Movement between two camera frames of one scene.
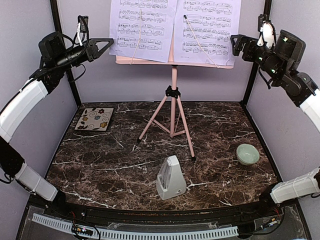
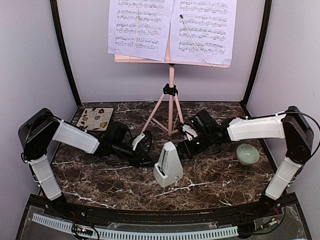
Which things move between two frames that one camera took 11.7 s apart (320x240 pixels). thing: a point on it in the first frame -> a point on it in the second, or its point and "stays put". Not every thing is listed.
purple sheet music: x=203 y=30 stays put
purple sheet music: x=142 y=29 stays put
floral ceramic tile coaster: x=96 y=119 stays put
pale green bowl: x=247 y=154 stays put
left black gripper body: x=65 y=60 -> x=118 y=146
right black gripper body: x=272 y=63 -> x=205 y=142
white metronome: x=170 y=183 -> x=168 y=170
